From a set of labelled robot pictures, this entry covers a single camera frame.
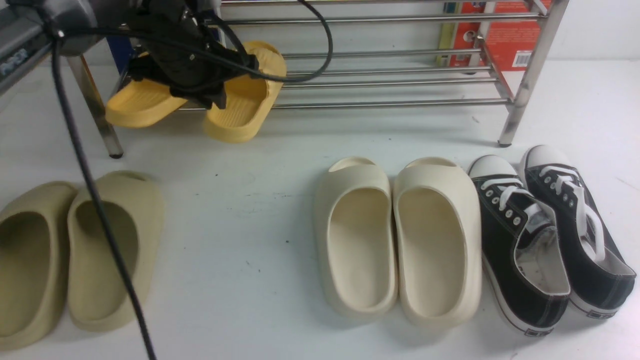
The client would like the yellow rubber slipper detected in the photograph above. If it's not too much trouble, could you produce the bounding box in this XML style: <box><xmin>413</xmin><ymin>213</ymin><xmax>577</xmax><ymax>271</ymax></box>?
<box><xmin>105</xmin><ymin>74</ymin><xmax>188</xmax><ymax>129</ymax></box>
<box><xmin>203</xmin><ymin>41</ymin><xmax>288</xmax><ymax>144</ymax></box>

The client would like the black canvas sneaker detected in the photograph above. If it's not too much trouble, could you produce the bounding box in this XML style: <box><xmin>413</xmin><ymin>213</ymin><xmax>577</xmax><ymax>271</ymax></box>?
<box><xmin>519</xmin><ymin>145</ymin><xmax>637</xmax><ymax>321</ymax></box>
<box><xmin>468</xmin><ymin>154</ymin><xmax>571</xmax><ymax>338</ymax></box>

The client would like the right cream foam slide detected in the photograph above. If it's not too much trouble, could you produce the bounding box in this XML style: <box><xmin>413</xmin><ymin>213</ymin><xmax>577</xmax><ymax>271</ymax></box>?
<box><xmin>392</xmin><ymin>157</ymin><xmax>482</xmax><ymax>331</ymax></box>

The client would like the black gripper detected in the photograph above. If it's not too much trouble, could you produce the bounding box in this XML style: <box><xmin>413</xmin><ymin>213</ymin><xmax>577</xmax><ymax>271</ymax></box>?
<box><xmin>126</xmin><ymin>0</ymin><xmax>259</xmax><ymax>110</ymax></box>

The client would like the right black canvas sneaker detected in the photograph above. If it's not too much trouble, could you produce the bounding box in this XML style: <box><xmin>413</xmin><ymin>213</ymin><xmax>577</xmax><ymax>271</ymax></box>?
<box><xmin>519</xmin><ymin>145</ymin><xmax>637</xmax><ymax>321</ymax></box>

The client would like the blue box behind rack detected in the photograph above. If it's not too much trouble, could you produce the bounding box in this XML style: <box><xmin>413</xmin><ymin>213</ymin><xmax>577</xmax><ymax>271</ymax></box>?
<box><xmin>106</xmin><ymin>36</ymin><xmax>135</xmax><ymax>75</ymax></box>

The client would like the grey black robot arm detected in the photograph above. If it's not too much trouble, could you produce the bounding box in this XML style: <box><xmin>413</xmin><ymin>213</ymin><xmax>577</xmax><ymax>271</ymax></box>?
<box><xmin>0</xmin><ymin>0</ymin><xmax>259</xmax><ymax>109</ymax></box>

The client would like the stainless steel shoe rack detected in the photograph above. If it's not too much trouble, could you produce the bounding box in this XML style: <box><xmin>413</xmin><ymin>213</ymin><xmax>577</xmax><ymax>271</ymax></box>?
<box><xmin>67</xmin><ymin>0</ymin><xmax>569</xmax><ymax>159</ymax></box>

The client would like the left khaki foam slide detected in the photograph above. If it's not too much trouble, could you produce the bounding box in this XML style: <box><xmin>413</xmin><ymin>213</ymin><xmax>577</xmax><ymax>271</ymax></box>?
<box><xmin>0</xmin><ymin>181</ymin><xmax>78</xmax><ymax>351</ymax></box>

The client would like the cream foam slide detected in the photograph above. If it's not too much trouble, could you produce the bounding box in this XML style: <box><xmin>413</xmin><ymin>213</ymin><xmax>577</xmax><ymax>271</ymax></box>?
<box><xmin>313</xmin><ymin>156</ymin><xmax>398</xmax><ymax>321</ymax></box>
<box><xmin>392</xmin><ymin>157</ymin><xmax>482</xmax><ymax>331</ymax></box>

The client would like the left cream foam slide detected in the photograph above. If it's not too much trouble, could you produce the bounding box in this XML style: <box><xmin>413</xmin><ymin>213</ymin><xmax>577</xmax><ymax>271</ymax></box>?
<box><xmin>313</xmin><ymin>156</ymin><xmax>398</xmax><ymax>321</ymax></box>

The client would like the black cable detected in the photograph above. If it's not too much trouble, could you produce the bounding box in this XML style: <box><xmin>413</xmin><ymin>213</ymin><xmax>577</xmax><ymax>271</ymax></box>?
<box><xmin>45</xmin><ymin>0</ymin><xmax>335</xmax><ymax>360</ymax></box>

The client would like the khaki foam slide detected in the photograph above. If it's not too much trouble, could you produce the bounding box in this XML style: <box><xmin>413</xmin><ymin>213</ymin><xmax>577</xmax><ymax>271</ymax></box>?
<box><xmin>0</xmin><ymin>181</ymin><xmax>78</xmax><ymax>351</ymax></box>
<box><xmin>67</xmin><ymin>170</ymin><xmax>166</xmax><ymax>333</ymax></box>

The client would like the right khaki foam slide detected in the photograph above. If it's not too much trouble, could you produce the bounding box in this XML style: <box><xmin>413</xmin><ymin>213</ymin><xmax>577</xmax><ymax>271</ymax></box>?
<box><xmin>67</xmin><ymin>170</ymin><xmax>166</xmax><ymax>333</ymax></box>

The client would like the red box behind rack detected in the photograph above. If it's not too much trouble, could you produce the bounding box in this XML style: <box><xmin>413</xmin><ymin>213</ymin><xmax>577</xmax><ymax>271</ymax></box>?
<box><xmin>439</xmin><ymin>0</ymin><xmax>540</xmax><ymax>72</ymax></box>

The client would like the left black canvas sneaker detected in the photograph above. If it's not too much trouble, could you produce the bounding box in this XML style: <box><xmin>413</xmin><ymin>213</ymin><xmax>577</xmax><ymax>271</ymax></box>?
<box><xmin>468</xmin><ymin>154</ymin><xmax>571</xmax><ymax>338</ymax></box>

